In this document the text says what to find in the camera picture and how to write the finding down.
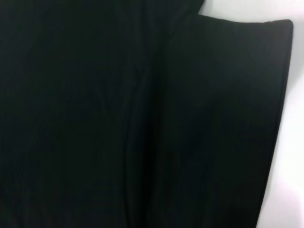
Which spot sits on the black shirt with white print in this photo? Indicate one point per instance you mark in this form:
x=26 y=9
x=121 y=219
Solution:
x=130 y=118

